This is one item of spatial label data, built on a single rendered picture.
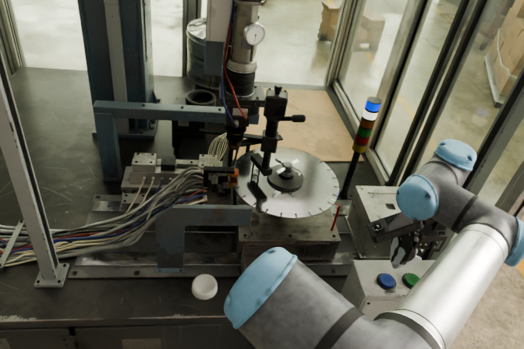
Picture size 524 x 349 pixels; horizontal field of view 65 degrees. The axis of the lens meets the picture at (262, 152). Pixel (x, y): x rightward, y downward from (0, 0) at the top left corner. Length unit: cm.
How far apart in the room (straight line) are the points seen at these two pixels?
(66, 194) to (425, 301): 120
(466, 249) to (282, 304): 31
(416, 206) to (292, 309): 37
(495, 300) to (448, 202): 183
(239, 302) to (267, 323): 4
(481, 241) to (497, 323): 180
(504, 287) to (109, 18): 233
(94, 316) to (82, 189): 49
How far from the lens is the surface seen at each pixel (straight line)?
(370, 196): 136
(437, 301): 59
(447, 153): 85
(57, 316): 122
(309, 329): 49
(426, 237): 98
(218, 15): 102
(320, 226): 127
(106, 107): 136
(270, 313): 50
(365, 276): 113
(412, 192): 77
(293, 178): 124
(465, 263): 66
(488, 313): 251
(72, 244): 132
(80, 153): 167
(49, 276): 126
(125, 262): 126
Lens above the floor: 174
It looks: 36 degrees down
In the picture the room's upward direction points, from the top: 9 degrees clockwise
